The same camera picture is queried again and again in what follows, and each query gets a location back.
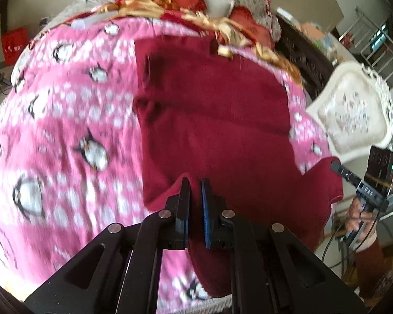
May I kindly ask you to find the clutter on nightstand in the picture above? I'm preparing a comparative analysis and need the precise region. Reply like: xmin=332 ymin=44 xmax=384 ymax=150
xmin=277 ymin=7 xmax=345 ymax=66

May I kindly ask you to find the person's right forearm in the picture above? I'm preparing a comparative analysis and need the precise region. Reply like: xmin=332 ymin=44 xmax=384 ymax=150
xmin=355 ymin=235 xmax=391 ymax=299

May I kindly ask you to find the maroon shirt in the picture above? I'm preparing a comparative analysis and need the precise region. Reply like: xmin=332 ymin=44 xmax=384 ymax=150
xmin=133 ymin=36 xmax=345 ymax=299

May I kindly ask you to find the red bag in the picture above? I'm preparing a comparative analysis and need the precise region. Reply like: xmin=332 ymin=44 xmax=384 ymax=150
xmin=1 ymin=27 xmax=31 ymax=66

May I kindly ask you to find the person's right hand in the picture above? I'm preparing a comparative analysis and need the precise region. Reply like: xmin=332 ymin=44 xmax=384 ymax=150
xmin=345 ymin=199 xmax=378 ymax=253

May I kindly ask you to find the small black device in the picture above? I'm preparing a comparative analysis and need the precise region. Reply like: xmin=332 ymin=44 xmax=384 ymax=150
xmin=0 ymin=71 xmax=13 ymax=95

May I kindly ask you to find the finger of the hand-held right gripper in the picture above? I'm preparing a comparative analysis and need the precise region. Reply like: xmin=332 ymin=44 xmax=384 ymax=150
xmin=330 ymin=161 xmax=361 ymax=185

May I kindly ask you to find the white pillow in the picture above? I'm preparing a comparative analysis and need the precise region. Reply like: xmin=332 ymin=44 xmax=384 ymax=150
xmin=200 ymin=0 xmax=237 ymax=19

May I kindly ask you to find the black cable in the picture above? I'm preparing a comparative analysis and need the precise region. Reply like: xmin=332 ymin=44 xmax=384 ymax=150
xmin=321 ymin=209 xmax=381 ymax=269

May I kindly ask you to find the dark carved wooden nightstand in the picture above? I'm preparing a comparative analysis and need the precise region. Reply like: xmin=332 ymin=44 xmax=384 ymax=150
xmin=275 ymin=23 xmax=335 ymax=98

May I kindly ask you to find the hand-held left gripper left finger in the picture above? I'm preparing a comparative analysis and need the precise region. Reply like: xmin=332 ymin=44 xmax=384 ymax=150
xmin=24 ymin=177 xmax=191 ymax=314

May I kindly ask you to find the metal shelf rack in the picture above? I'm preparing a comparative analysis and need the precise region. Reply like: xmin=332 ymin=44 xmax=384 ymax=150
xmin=335 ymin=5 xmax=393 ymax=89

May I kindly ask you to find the pink penguin print blanket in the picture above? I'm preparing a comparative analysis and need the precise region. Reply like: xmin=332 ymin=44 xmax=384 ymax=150
xmin=0 ymin=16 xmax=335 ymax=312

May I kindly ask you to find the white ornate chair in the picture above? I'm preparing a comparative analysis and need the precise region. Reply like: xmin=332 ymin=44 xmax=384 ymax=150
xmin=306 ymin=60 xmax=393 ymax=165

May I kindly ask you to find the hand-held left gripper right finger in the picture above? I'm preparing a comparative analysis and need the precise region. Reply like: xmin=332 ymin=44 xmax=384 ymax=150
xmin=200 ymin=178 xmax=368 ymax=314

